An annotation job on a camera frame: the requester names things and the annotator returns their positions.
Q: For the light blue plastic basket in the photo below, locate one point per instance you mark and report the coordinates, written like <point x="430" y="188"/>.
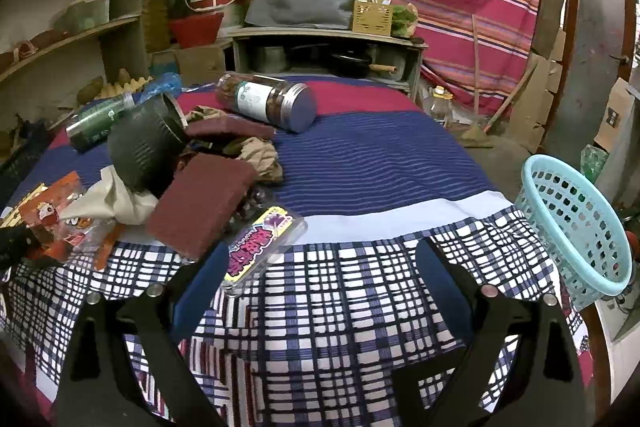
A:
<point x="565" y="217"/>

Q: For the beige cloth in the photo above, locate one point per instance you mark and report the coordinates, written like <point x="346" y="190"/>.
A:
<point x="120" y="202"/>

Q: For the green leafy vegetable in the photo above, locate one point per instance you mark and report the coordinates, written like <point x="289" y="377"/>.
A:
<point x="405" y="16"/>

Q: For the black frying pan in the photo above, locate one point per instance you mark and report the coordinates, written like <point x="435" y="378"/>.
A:
<point x="350" y="59"/>

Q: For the blue striped checked tablecloth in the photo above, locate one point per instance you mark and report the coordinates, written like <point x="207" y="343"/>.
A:
<point x="375" y="167"/>

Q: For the green plastic jar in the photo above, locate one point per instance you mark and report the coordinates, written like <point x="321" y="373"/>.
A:
<point x="97" y="124"/>

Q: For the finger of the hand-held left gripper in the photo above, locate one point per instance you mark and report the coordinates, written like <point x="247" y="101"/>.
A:
<point x="10" y="244"/>

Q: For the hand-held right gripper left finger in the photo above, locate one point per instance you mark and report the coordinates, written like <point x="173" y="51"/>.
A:
<point x="200" y="292"/>

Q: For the brown paper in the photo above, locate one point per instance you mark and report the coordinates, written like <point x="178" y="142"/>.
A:
<point x="260" y="157"/>
<point x="207" y="113"/>

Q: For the red plastic basin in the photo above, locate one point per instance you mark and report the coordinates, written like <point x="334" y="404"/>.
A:
<point x="195" y="31"/>

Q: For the purple label snack packet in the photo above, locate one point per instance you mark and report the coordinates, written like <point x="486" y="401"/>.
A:
<point x="260" y="242"/>

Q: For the plastic jar yellow label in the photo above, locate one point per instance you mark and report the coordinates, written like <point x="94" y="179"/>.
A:
<point x="440" y="104"/>

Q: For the tall yellow oil bottle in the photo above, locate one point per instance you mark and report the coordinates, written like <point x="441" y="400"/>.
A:
<point x="155" y="7"/>

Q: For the steel canister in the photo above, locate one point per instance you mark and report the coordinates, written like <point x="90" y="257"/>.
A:
<point x="280" y="104"/>

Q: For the yellow egg tray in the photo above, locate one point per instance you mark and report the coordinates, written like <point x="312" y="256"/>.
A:
<point x="125" y="86"/>

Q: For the straw broom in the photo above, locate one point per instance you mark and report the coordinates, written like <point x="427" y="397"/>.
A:
<point x="472" y="134"/>

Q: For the blue plastic bag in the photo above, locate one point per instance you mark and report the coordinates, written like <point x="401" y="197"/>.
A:
<point x="162" y="86"/>

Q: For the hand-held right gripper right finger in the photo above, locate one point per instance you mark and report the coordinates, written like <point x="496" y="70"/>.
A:
<point x="442" y="292"/>

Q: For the grey shelf cabinet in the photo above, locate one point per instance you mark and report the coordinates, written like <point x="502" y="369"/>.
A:
<point x="320" y="38"/>

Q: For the green plastic bag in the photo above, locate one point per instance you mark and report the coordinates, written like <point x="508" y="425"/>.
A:
<point x="594" y="162"/>

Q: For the brown cardboard box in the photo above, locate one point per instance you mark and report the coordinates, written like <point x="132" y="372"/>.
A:
<point x="200" y="63"/>

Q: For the stack of flattened cardboard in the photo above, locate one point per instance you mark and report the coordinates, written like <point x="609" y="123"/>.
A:
<point x="540" y="97"/>

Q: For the wooden chopstick holder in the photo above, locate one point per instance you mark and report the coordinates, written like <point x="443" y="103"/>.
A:
<point x="372" y="18"/>

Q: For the large maroon scouring pad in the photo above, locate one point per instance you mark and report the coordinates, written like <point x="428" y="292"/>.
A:
<point x="200" y="202"/>

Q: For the wooden wall shelf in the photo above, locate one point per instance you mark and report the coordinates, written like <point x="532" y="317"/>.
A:
<point x="75" y="34"/>

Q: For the black ribbed cup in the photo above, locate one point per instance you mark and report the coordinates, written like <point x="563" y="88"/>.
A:
<point x="140" y="152"/>

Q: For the printed cardboard box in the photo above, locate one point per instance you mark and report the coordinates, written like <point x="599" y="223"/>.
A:
<point x="617" y="117"/>

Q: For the orange snack wrapper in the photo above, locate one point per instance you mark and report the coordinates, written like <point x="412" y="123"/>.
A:
<point x="50" y="212"/>

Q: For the thin maroon scouring pad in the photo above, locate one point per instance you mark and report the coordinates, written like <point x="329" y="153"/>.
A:
<point x="230" y="127"/>

